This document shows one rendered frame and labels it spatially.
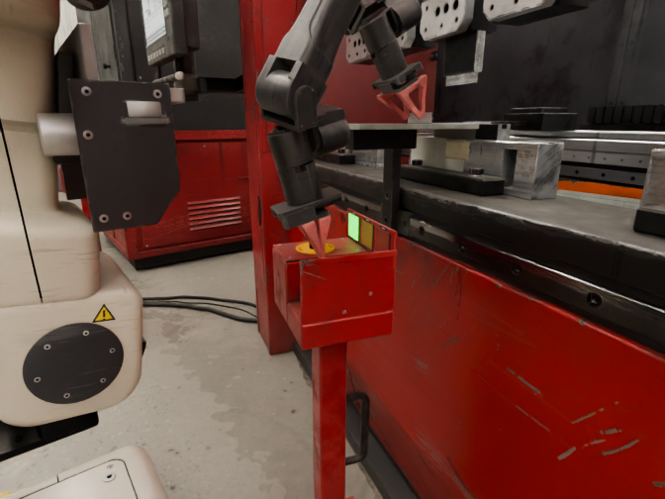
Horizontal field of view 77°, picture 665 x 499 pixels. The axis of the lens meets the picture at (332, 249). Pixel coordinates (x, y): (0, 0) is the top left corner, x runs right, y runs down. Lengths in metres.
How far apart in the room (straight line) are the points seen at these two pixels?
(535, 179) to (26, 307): 0.75
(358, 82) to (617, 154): 1.08
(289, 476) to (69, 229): 1.05
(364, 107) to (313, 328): 1.29
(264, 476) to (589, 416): 0.99
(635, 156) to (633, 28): 0.46
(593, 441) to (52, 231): 0.69
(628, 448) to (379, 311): 0.36
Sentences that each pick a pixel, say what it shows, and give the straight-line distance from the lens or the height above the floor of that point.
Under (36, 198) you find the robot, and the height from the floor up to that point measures 0.92.
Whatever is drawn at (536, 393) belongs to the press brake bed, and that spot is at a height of 0.63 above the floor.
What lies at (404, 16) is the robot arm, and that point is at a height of 1.19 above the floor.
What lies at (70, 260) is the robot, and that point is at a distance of 0.56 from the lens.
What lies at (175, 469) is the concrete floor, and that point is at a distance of 1.50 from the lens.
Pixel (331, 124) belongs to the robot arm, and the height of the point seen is 1.00.
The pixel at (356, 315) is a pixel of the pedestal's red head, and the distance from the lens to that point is 0.68.
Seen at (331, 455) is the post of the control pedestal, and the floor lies 0.37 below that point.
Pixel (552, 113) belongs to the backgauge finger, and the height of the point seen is 1.02.
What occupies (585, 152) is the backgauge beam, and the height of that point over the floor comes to 0.94.
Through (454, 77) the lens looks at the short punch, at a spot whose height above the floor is 1.10.
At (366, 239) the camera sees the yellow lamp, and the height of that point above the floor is 0.80.
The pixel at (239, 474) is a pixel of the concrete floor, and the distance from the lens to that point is 1.43.
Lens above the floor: 1.00
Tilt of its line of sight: 17 degrees down
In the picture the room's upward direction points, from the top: straight up
